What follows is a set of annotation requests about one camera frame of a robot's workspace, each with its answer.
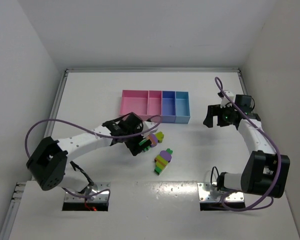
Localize large pink bin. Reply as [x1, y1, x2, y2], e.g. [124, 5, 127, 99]
[119, 90, 149, 119]

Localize small pink bin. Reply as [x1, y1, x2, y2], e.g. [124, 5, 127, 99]
[141, 90, 162, 120]

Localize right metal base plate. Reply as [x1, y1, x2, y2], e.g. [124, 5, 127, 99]
[197, 182, 245, 204]

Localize multicolour lego stack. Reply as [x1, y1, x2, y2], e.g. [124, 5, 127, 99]
[139, 131, 165, 152]
[154, 148, 173, 175]

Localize dark blue bin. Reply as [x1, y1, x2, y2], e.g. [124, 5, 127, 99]
[161, 91, 176, 123]

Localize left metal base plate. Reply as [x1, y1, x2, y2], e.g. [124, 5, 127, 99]
[64, 182, 111, 206]

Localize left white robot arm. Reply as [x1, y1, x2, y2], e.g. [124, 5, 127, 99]
[26, 112, 158, 200]

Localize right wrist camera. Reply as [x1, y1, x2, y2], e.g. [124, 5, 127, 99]
[217, 89, 235, 108]

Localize metal base plate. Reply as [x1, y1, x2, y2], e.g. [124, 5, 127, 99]
[64, 182, 111, 206]
[197, 182, 245, 204]

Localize light blue bin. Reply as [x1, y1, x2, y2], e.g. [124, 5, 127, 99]
[175, 91, 190, 124]

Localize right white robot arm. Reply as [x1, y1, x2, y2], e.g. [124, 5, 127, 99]
[203, 94, 290, 198]

